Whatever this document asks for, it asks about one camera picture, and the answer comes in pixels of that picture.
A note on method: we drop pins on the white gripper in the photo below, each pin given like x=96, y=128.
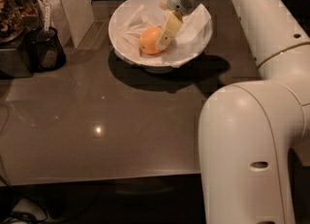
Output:
x=174, y=19

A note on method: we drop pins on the orange fruit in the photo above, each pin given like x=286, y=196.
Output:
x=148, y=40

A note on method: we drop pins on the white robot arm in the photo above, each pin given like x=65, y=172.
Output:
x=246, y=129

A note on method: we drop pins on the white bowl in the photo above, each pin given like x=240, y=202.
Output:
x=129, y=17

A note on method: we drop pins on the white cloth in bowl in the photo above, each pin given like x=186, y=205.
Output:
x=190, y=34

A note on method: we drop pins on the white standing board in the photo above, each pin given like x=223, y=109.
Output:
x=72, y=19

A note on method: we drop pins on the white tag in cup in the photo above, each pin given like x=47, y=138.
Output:
x=47, y=13

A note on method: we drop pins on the black mesh pen cup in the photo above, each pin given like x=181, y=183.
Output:
x=46, y=48

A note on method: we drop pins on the tray of dried snacks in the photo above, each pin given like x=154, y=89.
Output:
x=13, y=16

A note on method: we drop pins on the dark box under tray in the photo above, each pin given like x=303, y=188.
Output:
x=16, y=60

